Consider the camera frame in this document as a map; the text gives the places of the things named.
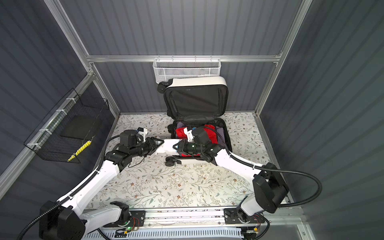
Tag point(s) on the white box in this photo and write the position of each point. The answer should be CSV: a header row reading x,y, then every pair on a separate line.
x,y
167,147

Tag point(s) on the red t-shirt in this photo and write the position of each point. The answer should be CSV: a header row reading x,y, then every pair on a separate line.
x,y
210,146

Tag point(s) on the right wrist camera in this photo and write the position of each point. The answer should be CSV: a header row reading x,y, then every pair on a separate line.
x,y
197,135

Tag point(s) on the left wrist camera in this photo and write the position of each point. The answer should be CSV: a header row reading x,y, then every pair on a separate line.
x,y
133,138

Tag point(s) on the black wire mesh basket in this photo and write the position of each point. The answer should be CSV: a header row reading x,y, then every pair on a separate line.
x,y
71,125

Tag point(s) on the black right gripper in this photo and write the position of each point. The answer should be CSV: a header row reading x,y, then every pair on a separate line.
x,y
184,143

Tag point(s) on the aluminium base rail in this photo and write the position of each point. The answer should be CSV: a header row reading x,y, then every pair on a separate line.
x,y
194,217

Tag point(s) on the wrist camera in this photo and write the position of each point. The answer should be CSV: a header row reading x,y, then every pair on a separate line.
x,y
197,135
133,138

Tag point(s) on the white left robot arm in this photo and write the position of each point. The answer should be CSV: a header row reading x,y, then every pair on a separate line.
x,y
65,219

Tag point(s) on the white black suitcase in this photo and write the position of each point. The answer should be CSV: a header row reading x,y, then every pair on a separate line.
x,y
196,102

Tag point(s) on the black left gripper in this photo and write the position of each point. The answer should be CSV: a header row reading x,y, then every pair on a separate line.
x,y
152,144

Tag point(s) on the white perforated cable duct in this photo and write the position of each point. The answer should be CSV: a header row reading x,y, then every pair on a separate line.
x,y
222,233

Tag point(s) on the white wire mesh basket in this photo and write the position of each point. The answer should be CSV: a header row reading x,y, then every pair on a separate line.
x,y
165,70

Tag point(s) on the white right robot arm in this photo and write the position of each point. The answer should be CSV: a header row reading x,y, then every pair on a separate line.
x,y
269,186

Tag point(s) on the yellow black striped tape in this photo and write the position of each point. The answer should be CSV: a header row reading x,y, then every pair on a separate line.
x,y
82,148

